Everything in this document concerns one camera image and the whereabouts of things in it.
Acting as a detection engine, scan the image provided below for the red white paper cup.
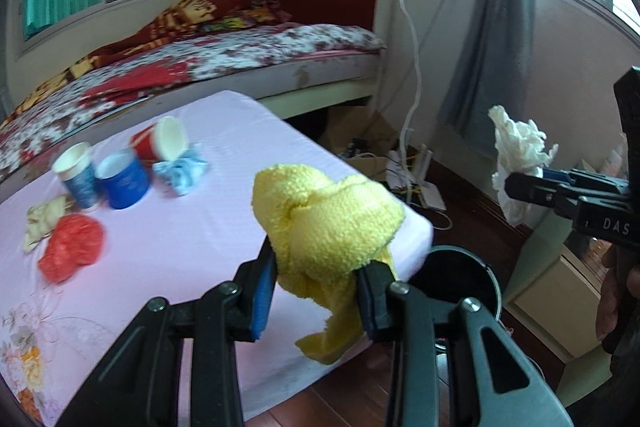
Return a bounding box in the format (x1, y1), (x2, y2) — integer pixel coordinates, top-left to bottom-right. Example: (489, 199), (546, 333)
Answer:
(129, 116), (189, 162)

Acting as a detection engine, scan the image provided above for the black plastic trash bucket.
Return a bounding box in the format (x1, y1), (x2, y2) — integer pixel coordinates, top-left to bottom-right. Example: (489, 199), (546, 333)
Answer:
(399, 244), (504, 358)

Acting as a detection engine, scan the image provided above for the cardboard box under bed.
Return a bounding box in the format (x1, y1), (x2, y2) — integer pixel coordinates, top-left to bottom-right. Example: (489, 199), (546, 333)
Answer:
(320, 106), (398, 181)

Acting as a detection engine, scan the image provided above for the yellow fluffy cloth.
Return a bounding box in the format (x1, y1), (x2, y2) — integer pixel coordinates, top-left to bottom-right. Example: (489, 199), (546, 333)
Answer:
(252, 165), (406, 365)

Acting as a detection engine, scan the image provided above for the white tissue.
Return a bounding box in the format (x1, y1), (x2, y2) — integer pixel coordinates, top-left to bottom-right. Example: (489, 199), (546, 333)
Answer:
(488, 105), (559, 227)

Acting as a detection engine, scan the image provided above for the red patterned blanket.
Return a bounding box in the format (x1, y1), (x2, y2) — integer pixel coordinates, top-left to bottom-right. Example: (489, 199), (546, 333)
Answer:
(1, 0), (292, 127)

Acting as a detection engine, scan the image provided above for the white wifi router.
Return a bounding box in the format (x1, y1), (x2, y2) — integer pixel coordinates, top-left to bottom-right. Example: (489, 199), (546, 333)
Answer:
(384, 144), (447, 211)

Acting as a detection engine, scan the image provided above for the grey curtain right window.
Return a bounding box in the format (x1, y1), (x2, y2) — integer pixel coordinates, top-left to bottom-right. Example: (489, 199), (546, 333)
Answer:
(438, 0), (535, 157)

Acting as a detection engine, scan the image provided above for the person's right hand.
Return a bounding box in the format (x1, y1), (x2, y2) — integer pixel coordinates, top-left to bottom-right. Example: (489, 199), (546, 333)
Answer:
(596, 246), (622, 341)

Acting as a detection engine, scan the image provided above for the light blue face mask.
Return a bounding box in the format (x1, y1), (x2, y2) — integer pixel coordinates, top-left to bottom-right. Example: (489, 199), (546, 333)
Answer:
(152, 146), (209, 196)

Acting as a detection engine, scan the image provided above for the pink covered low table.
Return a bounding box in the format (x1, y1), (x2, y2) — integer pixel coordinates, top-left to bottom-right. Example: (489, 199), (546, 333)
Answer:
(0, 89), (435, 427)

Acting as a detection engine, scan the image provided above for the blue round tub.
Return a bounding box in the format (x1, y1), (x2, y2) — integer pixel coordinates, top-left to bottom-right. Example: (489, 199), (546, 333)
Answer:
(96, 148), (151, 210)

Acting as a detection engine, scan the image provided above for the white power cable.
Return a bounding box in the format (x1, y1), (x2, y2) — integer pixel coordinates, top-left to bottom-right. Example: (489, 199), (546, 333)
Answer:
(369, 0), (454, 228)

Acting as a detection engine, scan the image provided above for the blue patterned paper cup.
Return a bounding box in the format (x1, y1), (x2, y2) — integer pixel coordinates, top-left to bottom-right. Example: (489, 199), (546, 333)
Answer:
(52, 142), (102, 211)

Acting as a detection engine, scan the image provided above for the red plastic bag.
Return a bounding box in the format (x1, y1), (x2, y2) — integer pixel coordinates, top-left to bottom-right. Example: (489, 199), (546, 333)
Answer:
(38, 213), (105, 284)

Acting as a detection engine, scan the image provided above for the bed with floral sheet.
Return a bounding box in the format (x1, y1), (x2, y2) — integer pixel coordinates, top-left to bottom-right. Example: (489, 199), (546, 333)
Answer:
(1, 23), (385, 179)

